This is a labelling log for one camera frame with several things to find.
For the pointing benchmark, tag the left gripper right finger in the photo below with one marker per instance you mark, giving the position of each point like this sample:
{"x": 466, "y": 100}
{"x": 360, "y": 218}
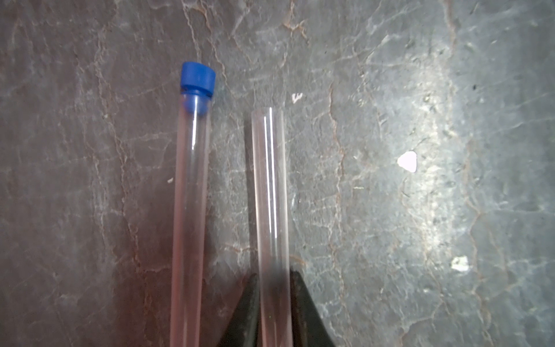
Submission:
{"x": 307, "y": 326}

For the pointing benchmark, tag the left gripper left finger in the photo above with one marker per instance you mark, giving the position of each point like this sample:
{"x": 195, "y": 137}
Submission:
{"x": 243, "y": 328}

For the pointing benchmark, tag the clear test tube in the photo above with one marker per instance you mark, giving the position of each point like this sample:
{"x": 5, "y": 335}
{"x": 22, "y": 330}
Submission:
{"x": 191, "y": 179}
{"x": 271, "y": 203}

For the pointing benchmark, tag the blue rubber stopper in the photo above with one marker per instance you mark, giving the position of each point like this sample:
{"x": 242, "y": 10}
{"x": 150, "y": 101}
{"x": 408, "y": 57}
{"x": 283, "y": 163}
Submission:
{"x": 197, "y": 84}

